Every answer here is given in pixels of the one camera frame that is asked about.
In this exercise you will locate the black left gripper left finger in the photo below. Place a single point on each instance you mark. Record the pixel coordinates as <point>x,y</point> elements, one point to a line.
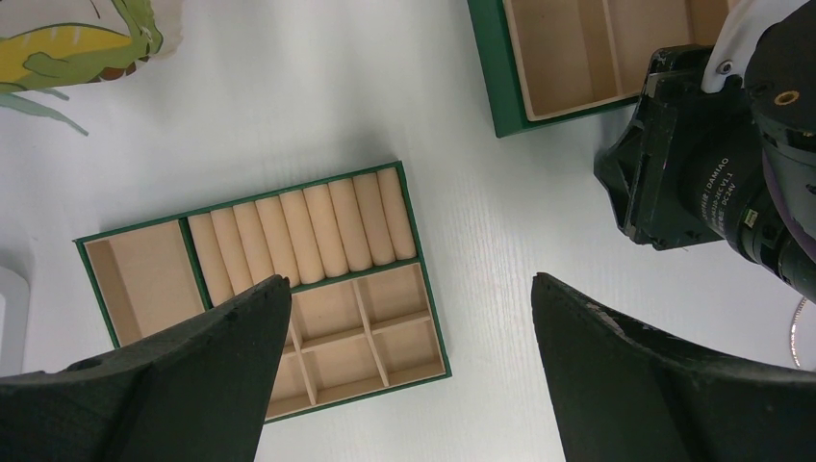
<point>197,391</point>

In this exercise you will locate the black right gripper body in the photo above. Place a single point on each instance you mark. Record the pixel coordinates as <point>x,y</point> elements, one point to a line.
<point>687,170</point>

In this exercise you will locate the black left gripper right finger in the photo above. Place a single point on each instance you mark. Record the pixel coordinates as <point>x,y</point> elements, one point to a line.
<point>623,390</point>

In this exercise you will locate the green jewelry tray insert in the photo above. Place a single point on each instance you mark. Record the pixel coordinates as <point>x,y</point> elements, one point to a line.
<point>342,256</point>

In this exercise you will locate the green jewelry box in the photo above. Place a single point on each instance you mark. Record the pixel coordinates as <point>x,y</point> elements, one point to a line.
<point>548,61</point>

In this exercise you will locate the white cartoon print garment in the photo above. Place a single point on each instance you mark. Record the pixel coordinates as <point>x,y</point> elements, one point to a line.
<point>48,45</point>

